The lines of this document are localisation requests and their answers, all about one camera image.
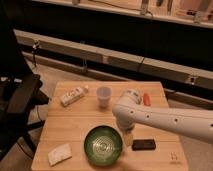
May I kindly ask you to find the white tube bottle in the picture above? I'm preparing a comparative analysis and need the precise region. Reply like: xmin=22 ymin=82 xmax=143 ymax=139
xmin=60 ymin=86 xmax=89 ymax=107

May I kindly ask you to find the translucent plastic cup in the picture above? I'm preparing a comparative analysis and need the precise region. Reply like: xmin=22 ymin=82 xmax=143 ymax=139
xmin=96 ymin=86 xmax=111 ymax=108

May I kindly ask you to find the black rectangular phone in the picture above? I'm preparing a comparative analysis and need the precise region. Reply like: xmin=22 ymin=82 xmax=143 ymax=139
xmin=132 ymin=139 xmax=156 ymax=151

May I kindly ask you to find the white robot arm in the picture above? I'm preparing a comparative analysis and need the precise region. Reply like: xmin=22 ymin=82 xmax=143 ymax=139
xmin=112 ymin=89 xmax=213 ymax=144

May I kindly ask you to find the black chair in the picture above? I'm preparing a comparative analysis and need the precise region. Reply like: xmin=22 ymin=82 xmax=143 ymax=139
xmin=0 ymin=27 xmax=49 ymax=161

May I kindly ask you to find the orange carrot toy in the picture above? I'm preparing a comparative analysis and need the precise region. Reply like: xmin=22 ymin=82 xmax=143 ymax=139
xmin=143 ymin=93 xmax=151 ymax=106

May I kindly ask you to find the white folded cloth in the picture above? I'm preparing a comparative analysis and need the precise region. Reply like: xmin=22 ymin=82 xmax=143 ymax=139
xmin=48 ymin=144 xmax=72 ymax=166

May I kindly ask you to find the green ceramic bowl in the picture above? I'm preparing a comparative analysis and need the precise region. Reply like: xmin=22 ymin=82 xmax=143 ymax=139
xmin=84 ymin=125 xmax=123 ymax=167

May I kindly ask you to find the wooden table board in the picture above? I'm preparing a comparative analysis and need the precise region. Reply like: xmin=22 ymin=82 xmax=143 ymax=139
xmin=32 ymin=81 xmax=188 ymax=171

